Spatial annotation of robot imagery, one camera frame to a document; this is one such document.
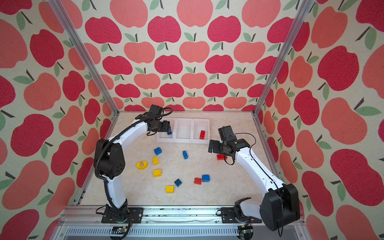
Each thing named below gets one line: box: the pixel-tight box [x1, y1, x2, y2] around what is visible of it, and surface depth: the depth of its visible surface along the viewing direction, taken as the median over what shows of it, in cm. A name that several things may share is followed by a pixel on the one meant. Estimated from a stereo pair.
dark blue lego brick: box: [174, 178, 182, 188], surface depth 86 cm
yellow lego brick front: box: [165, 185, 175, 194], surface depth 83 cm
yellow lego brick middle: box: [152, 169, 162, 178], surface depth 90 cm
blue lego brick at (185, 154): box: [182, 150, 189, 160], surface depth 98 cm
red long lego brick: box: [217, 154, 228, 161], surface depth 95 cm
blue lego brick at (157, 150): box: [153, 146, 163, 156], surface depth 100 cm
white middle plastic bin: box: [172, 118, 194, 143], surface depth 107 cm
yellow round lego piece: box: [136, 160, 149, 170], surface depth 92 cm
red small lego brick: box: [193, 177, 202, 185], surface depth 87 cm
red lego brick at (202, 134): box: [199, 130, 206, 140], surface depth 108 cm
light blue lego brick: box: [202, 174, 210, 183], surface depth 88 cm
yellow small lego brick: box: [152, 156, 159, 166], surface depth 95 cm
